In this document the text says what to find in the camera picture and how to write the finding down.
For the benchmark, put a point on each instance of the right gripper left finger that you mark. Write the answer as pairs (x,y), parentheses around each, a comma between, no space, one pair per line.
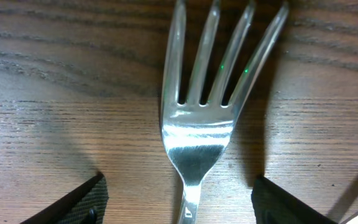
(85,204)

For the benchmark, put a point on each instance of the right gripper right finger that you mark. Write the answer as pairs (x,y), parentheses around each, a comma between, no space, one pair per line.
(274,205)

